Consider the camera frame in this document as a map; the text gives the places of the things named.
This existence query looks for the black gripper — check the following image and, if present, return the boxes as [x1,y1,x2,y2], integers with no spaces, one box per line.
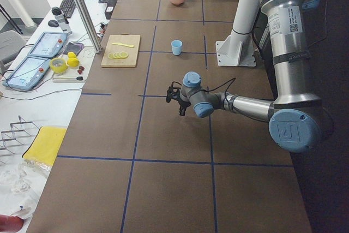
[177,97,190,116]

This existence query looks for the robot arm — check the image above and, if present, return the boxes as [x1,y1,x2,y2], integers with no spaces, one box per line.
[166,0,333,153]

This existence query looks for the light blue plastic cup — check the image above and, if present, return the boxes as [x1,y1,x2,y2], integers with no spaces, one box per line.
[171,39,183,56]

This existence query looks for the yellow plastic knife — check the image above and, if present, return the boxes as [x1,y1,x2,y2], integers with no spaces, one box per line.
[112,42,135,48]

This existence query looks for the bamboo cutting board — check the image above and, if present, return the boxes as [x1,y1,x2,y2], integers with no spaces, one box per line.
[101,34,141,68]

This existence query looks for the white tray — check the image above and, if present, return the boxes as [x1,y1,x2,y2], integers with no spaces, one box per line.
[51,49,95,83]

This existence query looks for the whole yellow lemon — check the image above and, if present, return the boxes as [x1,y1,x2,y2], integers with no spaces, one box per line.
[67,51,80,68]

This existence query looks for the yellow tape roll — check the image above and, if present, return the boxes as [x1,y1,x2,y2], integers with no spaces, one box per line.
[49,58,68,74]

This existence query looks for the yellow cloth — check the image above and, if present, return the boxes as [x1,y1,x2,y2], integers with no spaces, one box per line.
[22,126,67,167]

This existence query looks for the upper teach pendant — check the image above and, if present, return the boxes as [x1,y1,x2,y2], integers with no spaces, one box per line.
[28,32,68,58]

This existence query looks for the teach pendant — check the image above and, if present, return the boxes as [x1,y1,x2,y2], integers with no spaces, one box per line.
[3,56,51,91]
[28,32,68,58]

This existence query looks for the black keyboard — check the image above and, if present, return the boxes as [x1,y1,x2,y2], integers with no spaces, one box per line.
[59,0,76,18]

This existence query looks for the black computer mouse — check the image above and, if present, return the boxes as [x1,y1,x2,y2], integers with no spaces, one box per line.
[47,20,59,27]

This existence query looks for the lower teach pendant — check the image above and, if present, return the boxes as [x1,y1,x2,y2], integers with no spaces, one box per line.
[3,56,51,91]

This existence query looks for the water bottle black cap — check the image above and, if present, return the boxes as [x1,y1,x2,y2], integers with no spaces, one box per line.
[51,7,72,35]

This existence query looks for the clear plastic bag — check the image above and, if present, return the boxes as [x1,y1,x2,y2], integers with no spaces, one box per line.
[1,160,51,219]

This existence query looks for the red object at corner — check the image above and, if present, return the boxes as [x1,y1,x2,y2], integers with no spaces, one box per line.
[0,214,24,232]

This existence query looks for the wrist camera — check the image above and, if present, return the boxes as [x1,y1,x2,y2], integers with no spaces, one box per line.
[166,86,180,103]

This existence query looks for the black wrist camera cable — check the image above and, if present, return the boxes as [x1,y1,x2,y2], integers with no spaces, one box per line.
[170,77,237,108]

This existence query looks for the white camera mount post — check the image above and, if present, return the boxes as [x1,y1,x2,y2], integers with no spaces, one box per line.
[216,0,260,67]

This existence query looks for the black handled tool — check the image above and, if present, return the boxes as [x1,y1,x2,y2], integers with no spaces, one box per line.
[54,76,83,81]

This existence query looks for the aluminium frame post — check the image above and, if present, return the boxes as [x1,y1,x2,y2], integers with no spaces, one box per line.
[74,0,102,53]

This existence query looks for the wire rack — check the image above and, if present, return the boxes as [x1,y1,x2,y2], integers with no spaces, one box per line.
[1,115,40,157]

